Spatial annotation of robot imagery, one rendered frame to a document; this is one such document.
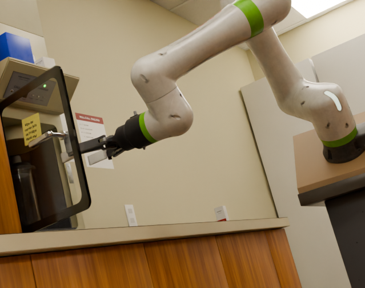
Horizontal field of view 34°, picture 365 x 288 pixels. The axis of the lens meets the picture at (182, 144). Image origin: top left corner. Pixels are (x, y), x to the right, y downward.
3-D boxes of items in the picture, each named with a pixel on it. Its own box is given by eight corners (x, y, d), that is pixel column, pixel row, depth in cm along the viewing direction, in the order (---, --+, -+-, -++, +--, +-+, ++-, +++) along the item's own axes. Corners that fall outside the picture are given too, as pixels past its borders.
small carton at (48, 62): (36, 79, 195) (32, 62, 196) (47, 81, 199) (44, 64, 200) (45, 72, 192) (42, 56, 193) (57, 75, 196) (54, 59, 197)
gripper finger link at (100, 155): (104, 148, 183) (105, 148, 183) (87, 156, 186) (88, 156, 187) (106, 158, 182) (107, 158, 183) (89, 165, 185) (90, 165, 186)
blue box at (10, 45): (-12, 71, 180) (-17, 44, 182) (12, 77, 189) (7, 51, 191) (11, 58, 176) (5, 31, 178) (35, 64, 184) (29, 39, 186)
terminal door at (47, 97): (20, 238, 167) (-5, 106, 176) (92, 207, 150) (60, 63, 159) (17, 238, 166) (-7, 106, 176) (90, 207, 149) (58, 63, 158)
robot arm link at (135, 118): (144, 144, 163) (162, 147, 171) (134, 104, 166) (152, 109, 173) (127, 151, 166) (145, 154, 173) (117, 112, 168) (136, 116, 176)
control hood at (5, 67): (-13, 102, 176) (-19, 71, 179) (61, 115, 204) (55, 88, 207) (13, 87, 171) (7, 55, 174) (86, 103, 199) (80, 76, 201)
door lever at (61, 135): (44, 150, 161) (42, 141, 161) (66, 138, 155) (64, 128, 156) (27, 150, 157) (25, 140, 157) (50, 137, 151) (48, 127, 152)
